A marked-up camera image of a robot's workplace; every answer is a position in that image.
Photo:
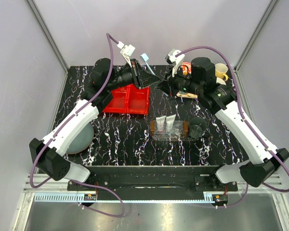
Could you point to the red bin with toothpaste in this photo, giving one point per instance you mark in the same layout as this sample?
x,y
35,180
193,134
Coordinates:
x,y
118,103

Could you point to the dark grey mug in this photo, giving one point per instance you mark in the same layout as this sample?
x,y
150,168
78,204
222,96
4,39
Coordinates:
x,y
197,127

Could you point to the yellow mug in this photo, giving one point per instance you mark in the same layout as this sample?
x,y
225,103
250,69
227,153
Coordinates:
x,y
221,71

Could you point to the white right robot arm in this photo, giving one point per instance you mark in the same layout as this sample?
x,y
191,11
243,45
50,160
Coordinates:
x,y
201,79

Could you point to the white toothpaste tube red cap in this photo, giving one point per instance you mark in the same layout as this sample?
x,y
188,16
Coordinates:
x,y
160,123

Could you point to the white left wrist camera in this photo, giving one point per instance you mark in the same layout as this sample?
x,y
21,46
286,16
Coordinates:
x,y
126,51

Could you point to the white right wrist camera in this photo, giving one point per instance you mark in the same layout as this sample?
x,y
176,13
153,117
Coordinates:
x,y
175,58

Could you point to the white toothpaste tube dark cap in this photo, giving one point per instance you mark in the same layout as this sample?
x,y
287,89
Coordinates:
x,y
169,122

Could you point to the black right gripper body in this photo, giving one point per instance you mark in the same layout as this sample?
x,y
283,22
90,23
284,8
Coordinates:
x,y
180,82

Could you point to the white toothbrush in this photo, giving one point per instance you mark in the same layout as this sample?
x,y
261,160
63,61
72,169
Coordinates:
x,y
144,57

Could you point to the floral placemat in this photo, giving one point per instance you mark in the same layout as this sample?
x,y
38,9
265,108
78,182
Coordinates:
x,y
186,95

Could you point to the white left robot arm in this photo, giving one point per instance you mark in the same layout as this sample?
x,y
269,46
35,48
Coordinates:
x,y
48,153

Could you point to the red bin with mug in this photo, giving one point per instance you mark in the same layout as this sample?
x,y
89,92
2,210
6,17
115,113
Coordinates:
x,y
138,100

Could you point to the clear glass tray wooden handles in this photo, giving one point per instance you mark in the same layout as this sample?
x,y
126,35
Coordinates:
x,y
178,132

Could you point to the red patterned bowl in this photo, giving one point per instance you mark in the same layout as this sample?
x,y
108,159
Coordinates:
x,y
186,68

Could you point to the white cup on saucer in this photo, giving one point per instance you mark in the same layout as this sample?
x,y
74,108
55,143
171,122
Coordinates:
x,y
220,81

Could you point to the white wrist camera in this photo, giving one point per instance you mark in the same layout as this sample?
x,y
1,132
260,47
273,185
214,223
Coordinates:
x,y
126,51
175,58

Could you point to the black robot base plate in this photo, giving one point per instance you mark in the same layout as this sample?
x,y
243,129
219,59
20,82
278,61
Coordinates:
x,y
192,182

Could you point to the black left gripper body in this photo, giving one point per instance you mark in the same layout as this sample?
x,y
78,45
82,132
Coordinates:
x,y
129,76

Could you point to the blue-grey ceramic plate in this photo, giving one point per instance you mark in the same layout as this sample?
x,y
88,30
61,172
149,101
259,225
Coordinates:
x,y
82,140

